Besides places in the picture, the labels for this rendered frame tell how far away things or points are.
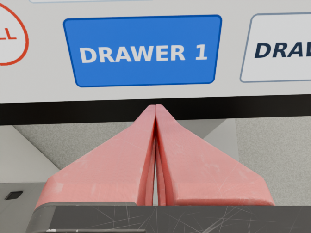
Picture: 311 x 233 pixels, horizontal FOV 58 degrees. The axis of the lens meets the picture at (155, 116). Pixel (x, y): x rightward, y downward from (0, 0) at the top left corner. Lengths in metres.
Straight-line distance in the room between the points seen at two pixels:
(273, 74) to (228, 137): 0.99
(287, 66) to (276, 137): 1.09
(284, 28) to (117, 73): 0.11
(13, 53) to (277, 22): 0.16
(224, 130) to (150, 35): 1.03
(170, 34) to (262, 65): 0.06
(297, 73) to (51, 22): 0.16
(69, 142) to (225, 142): 0.65
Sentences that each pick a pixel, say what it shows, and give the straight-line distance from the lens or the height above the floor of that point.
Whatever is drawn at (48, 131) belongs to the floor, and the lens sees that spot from 1.26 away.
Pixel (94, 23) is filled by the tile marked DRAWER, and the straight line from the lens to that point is 0.18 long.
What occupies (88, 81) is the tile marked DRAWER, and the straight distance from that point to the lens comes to 0.19.
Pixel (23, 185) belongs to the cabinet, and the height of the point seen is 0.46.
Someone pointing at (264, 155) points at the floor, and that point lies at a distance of 1.26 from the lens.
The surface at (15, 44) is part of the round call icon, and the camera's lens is 0.19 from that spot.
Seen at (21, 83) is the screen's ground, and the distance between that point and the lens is 0.21.
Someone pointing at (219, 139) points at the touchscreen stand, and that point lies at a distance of 1.17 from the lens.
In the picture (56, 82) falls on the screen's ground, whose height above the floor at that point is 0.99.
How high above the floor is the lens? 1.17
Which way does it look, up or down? 77 degrees down
